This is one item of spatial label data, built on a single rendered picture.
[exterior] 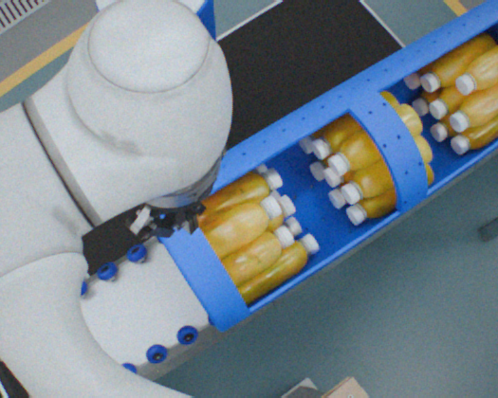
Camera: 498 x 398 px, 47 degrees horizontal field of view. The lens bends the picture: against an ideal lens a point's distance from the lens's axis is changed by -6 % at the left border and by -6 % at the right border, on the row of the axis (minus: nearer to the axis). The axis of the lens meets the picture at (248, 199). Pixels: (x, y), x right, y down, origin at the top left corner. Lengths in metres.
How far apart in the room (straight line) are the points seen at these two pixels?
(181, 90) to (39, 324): 0.16
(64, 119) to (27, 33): 2.40
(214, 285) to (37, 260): 0.67
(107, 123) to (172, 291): 0.98
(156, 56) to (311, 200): 1.00
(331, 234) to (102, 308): 0.51
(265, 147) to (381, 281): 1.30
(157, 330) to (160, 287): 0.09
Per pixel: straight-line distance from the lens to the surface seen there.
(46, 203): 0.38
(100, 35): 0.35
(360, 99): 1.12
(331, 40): 2.42
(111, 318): 1.33
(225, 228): 1.07
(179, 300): 1.31
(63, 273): 0.38
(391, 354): 2.29
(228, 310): 1.06
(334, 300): 2.26
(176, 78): 0.34
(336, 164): 1.13
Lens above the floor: 2.22
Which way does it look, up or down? 75 degrees down
